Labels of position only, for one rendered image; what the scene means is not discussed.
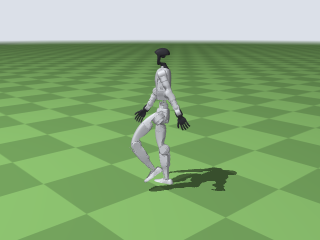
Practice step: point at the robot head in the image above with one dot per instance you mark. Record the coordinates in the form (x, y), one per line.
(162, 52)

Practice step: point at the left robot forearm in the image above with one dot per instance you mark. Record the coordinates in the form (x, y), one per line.
(173, 102)

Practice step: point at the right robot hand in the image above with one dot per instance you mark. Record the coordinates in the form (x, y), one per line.
(141, 114)

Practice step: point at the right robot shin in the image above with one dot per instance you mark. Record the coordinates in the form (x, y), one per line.
(165, 163)

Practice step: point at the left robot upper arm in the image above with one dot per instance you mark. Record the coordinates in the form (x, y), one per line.
(162, 75)

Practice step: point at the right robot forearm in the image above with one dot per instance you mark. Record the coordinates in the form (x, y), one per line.
(151, 101)

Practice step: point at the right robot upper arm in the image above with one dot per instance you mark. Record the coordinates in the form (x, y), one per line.
(154, 91)

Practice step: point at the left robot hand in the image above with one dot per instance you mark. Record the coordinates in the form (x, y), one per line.
(181, 120)

